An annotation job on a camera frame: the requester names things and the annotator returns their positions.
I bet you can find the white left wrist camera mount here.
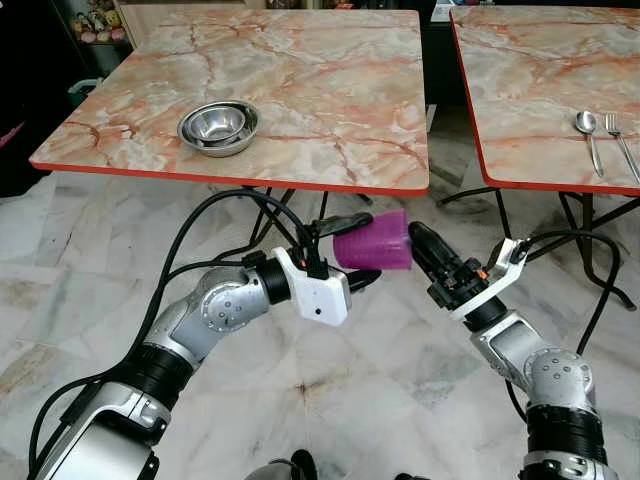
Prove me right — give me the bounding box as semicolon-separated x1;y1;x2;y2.
272;245;353;328

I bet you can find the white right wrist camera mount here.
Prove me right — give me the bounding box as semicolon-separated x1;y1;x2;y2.
450;238;531;323

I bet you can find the pink item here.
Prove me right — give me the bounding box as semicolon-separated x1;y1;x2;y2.
0;120;26;151

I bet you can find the small steel bowl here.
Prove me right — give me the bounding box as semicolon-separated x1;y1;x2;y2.
183;102;247;143

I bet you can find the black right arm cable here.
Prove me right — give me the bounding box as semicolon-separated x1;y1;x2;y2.
505;230;623;421

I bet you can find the steel spoon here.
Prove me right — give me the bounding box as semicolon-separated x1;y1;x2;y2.
574;110;607;179

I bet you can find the black robot left foot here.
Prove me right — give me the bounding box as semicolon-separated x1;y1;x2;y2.
290;450;319;480

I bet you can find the steel fork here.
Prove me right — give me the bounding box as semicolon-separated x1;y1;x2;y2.
604;112;640;184

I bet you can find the display cabinet with figurines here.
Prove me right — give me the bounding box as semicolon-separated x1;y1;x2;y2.
50;0;131;49

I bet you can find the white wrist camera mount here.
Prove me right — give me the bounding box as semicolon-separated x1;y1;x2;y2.
272;245;353;328
450;238;531;323

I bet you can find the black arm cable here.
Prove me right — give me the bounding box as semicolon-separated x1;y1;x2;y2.
505;230;623;421
28;188;326;476

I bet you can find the marble pattern folding table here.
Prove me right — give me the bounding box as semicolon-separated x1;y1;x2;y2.
438;6;640;311
30;8;433;233

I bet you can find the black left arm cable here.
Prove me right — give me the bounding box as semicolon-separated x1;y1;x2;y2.
28;188;326;476

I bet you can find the purple plastic cup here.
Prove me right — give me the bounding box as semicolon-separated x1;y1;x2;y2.
333;210;413;273

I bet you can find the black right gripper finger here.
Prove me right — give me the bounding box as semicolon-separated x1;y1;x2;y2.
412;223;467;273
409;223;451;284

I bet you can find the large steel bowl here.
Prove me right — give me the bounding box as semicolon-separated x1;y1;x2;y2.
178;100;261;158

